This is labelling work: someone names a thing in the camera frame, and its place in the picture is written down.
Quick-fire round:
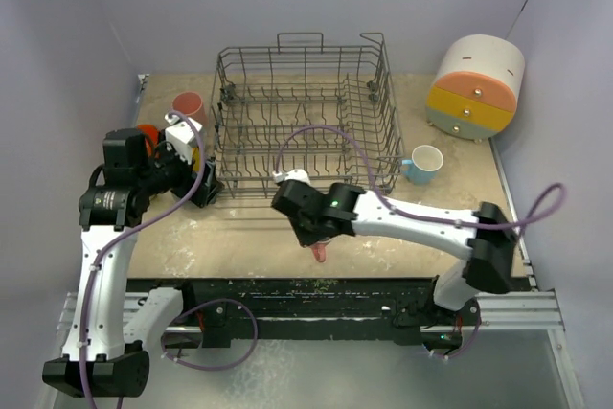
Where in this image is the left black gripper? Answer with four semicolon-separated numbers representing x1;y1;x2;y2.
137;131;223;207

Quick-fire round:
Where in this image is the small pink mug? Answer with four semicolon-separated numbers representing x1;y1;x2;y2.
310;241;329;263

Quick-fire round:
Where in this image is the yellow mug black handle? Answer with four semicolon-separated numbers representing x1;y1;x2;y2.
193;148;200;173

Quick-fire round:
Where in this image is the orange mug black handle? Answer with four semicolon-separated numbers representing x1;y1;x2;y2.
137;124;159;148

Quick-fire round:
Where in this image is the tall pink tumbler cup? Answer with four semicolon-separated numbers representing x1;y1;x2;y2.
171;92;208;126

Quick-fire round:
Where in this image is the light blue mug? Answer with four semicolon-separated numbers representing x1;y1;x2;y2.
400;145;444;185

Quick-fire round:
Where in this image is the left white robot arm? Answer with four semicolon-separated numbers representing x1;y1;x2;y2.
42;122;216;400

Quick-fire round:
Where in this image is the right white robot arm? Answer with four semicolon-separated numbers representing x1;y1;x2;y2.
271;179;518;324

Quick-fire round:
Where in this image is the round pastel drawer cabinet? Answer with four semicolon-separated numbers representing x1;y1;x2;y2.
425;34;525;141

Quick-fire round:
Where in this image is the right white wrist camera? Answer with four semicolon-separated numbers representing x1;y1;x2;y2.
273;169;310;185

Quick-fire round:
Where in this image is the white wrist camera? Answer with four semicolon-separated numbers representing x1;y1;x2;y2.
273;169;310;185
164;112;204;165

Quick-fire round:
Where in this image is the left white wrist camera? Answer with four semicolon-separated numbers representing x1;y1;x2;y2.
164;112;204;165

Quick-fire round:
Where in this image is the grey wire dish rack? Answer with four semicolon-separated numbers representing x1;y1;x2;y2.
210;33;405;197

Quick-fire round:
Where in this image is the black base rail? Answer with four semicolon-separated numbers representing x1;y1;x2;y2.
124;277;535;351

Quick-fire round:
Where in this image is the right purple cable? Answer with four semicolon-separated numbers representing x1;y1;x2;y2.
276;125;565;362

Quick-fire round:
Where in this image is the purple cable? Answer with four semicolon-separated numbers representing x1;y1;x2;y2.
79;111;260;409
276;125;565;362

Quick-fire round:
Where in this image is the aluminium frame rail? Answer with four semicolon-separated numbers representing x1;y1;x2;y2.
57;292;563;341

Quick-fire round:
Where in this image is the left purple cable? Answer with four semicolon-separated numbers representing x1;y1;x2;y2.
79;111;260;409

